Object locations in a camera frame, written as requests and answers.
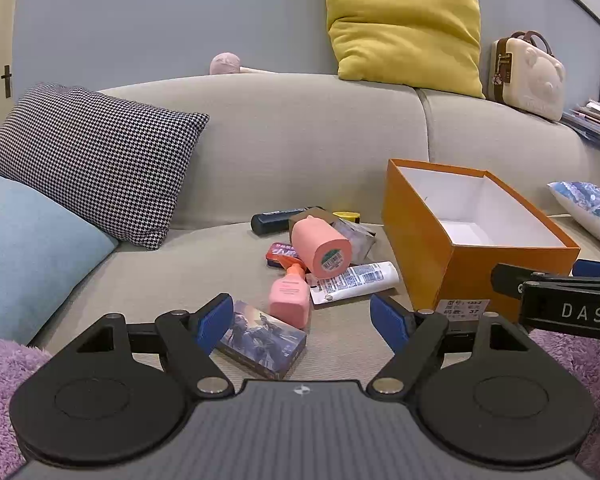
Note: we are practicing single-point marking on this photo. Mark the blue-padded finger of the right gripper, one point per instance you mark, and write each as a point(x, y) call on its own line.
point(515, 279)
point(586, 268)

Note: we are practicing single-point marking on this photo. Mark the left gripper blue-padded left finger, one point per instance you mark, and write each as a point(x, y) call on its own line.
point(188, 338)

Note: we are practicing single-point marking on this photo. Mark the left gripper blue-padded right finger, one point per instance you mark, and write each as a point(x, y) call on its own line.
point(415, 339)

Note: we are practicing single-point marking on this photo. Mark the photo card box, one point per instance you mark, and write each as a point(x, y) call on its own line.
point(265, 344)

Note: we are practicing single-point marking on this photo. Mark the orange cardboard box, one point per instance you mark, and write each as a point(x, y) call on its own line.
point(449, 226)

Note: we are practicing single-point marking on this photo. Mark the pink pump bottle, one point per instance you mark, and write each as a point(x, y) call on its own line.
point(289, 298)

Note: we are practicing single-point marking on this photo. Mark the pink cylindrical container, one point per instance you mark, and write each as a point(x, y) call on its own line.
point(324, 251)

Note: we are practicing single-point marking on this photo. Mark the yellow tape measure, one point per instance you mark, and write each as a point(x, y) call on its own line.
point(351, 216)

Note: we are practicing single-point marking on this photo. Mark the dark blue spray can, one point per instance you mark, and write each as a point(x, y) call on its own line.
point(272, 222)

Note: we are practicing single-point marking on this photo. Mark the blue patterned white cushion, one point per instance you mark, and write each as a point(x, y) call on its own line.
point(581, 200)

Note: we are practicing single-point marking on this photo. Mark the white tube with barcode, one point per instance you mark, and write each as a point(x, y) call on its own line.
point(356, 281)

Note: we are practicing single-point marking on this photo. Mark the clear plastic silver packet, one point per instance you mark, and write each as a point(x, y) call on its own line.
point(361, 239)

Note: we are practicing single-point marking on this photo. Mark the red blue flat packet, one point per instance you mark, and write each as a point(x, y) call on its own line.
point(282, 256)

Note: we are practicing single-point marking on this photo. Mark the light blue cushion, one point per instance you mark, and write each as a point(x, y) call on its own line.
point(45, 252)

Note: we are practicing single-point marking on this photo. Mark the houndstooth black white cushion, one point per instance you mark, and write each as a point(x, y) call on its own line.
point(117, 164)

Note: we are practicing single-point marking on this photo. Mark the purple fluffy blanket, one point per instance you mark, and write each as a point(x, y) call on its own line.
point(17, 364)

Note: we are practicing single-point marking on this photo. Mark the cream bear mini suitcase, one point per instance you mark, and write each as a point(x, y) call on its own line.
point(524, 74)

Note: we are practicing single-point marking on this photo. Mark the beige fabric sofa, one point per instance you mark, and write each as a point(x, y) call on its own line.
point(283, 141)

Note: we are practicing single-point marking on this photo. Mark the yellow cushion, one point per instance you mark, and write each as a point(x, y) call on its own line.
point(430, 44)

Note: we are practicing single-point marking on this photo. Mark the pink plush toy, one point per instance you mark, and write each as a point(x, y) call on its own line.
point(229, 63)

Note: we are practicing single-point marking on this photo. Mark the black door handle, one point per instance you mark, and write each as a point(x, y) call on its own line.
point(6, 77)

